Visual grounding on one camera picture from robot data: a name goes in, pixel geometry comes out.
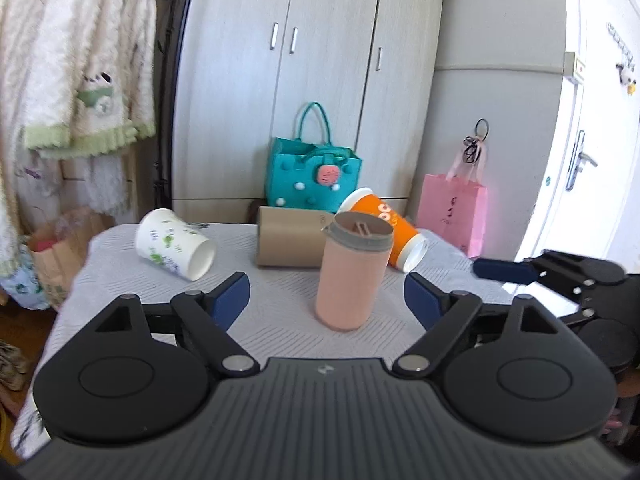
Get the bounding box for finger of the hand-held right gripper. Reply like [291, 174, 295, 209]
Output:
[472, 249, 627, 306]

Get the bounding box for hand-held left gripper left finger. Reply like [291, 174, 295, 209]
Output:
[94, 272, 261, 379]

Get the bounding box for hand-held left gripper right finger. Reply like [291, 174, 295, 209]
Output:
[392, 272, 562, 379]

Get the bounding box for orange paper cup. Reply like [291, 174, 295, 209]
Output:
[337, 187, 430, 273]

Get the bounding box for pink cup with grey lid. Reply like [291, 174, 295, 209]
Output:
[314, 211, 395, 331]

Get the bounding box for white cup with green print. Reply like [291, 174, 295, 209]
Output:
[134, 208, 216, 282]

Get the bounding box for pink paper gift bag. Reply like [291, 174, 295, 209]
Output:
[416, 152, 489, 257]

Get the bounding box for teal felt tote bag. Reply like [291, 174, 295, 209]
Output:
[265, 102, 364, 212]

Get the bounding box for white door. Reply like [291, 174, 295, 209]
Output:
[514, 0, 640, 281]

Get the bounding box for brown paper bag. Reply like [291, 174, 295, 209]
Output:
[27, 209, 110, 307]

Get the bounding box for black pole stand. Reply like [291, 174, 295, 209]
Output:
[152, 0, 202, 211]

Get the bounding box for grey wardrobe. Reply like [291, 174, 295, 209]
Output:
[170, 0, 447, 224]

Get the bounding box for white fluffy robe green trim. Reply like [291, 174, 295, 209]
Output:
[0, 0, 159, 161]

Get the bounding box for black hair ties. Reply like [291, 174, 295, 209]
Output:
[462, 118, 491, 164]

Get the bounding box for silver door handle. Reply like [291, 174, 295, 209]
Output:
[565, 130, 599, 191]

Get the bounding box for wall switch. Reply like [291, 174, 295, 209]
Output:
[563, 51, 587, 86]

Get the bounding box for wall hook rack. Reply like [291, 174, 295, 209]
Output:
[607, 22, 640, 96]

